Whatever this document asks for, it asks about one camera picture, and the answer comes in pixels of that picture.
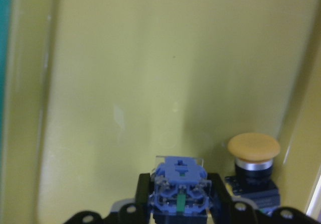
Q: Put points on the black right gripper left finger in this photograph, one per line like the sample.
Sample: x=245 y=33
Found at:
x=143 y=190

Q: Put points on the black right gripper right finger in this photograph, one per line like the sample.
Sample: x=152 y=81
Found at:
x=221 y=200

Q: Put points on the yellow push button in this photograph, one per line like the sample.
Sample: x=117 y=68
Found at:
x=253 y=161
x=181 y=190

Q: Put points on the yellow plastic tray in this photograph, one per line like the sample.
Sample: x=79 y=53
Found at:
x=96 y=89

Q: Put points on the green plastic tray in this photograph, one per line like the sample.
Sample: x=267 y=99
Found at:
x=5 y=27

